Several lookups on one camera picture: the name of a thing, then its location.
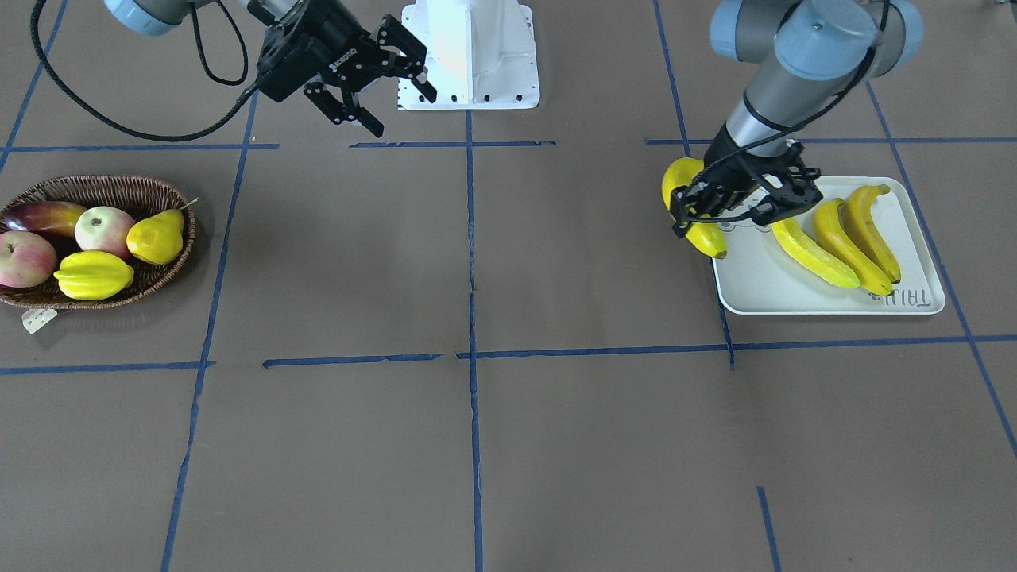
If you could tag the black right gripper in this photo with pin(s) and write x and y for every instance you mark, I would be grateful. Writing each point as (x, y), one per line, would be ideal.
(334, 41)

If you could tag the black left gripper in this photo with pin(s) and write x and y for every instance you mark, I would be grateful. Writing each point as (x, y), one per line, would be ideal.
(719, 196)

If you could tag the yellow banana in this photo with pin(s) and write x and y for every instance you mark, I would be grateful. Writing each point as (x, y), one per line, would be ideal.
(859, 225)
(704, 237)
(833, 237)

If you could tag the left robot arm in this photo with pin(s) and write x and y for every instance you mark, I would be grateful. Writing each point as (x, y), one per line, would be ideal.
(810, 55)

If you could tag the woven wicker basket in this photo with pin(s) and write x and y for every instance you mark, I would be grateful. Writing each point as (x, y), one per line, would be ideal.
(141, 197)

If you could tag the paper tag on basket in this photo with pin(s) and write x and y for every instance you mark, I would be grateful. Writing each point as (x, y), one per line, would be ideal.
(34, 320)

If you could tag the white bear tray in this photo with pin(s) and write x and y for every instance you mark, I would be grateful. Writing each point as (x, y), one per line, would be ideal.
(757, 277)

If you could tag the yellow pear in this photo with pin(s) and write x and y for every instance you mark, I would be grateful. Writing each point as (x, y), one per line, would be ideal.
(158, 240)

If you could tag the green red apple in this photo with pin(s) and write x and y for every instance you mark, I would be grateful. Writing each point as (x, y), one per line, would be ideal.
(104, 228)

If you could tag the purple red mango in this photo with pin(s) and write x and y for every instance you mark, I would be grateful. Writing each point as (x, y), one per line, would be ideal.
(51, 218)

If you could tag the yellow starfruit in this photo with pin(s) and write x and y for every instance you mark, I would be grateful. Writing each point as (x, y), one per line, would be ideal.
(93, 275)

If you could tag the pink red apple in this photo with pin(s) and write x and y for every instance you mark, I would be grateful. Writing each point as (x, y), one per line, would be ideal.
(27, 260)

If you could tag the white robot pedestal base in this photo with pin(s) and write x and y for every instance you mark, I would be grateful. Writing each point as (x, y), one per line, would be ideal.
(481, 55)

